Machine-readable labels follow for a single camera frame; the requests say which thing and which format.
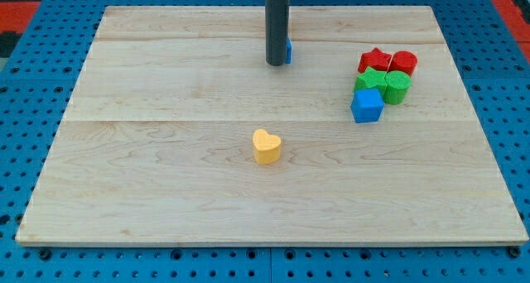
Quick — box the red cylinder block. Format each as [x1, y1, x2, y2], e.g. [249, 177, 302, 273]
[388, 50, 418, 76]

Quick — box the yellow heart block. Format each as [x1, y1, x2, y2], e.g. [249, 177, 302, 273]
[253, 129, 282, 165]

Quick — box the green cylinder block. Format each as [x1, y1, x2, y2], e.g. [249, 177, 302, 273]
[383, 70, 412, 105]

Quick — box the red star block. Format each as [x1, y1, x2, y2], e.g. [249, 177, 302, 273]
[358, 47, 393, 73]

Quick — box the blue triangle block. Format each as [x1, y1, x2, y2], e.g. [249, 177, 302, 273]
[285, 37, 292, 65]

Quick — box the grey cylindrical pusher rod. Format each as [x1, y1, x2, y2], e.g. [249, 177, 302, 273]
[265, 0, 290, 66]

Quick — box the light wooden board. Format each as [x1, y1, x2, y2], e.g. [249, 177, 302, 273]
[16, 6, 528, 247]

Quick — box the green star block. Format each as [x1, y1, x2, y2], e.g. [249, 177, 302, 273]
[353, 66, 388, 96]

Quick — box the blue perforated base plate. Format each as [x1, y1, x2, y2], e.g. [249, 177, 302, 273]
[1, 0, 529, 282]

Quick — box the blue cube block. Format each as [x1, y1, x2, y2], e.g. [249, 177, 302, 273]
[350, 89, 384, 123]

